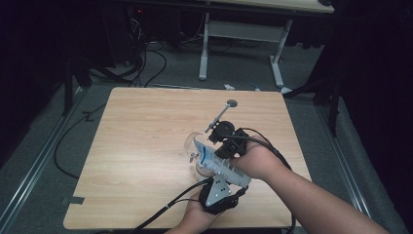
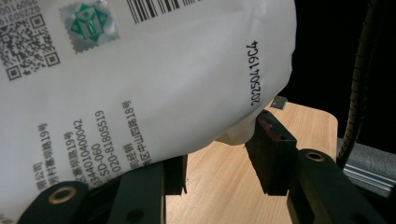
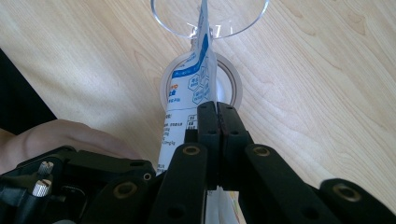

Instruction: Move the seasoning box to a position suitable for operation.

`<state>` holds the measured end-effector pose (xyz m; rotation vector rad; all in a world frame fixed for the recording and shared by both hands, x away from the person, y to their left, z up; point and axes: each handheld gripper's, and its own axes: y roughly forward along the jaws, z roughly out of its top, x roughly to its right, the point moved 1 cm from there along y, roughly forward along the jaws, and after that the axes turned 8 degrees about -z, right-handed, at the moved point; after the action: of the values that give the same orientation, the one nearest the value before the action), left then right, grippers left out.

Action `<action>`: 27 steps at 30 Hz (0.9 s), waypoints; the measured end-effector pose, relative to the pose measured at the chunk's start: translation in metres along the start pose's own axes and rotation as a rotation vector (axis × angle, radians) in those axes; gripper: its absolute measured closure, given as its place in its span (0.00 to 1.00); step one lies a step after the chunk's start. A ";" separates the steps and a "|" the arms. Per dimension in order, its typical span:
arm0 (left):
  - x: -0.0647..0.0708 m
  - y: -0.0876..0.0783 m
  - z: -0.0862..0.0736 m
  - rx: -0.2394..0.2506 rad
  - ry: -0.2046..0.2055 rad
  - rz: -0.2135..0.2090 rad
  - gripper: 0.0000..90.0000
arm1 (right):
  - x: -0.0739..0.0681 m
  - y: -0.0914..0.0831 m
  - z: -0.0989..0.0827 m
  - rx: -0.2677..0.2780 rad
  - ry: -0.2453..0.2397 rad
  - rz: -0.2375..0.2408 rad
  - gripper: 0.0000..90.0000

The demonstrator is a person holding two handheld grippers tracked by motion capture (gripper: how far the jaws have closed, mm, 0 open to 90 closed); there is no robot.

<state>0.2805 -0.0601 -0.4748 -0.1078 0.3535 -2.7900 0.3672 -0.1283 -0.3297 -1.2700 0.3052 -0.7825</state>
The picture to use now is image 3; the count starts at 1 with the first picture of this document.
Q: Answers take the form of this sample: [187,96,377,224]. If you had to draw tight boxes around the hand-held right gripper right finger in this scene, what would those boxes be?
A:
[217,102,255,191]

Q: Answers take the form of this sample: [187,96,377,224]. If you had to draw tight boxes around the white and blue packet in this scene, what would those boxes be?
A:
[156,0,241,224]

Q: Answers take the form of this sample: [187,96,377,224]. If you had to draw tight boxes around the clear glass jar hinged lid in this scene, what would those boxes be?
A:
[150,0,271,115]

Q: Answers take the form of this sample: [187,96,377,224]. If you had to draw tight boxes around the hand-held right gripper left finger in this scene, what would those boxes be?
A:
[184,101,223,190]

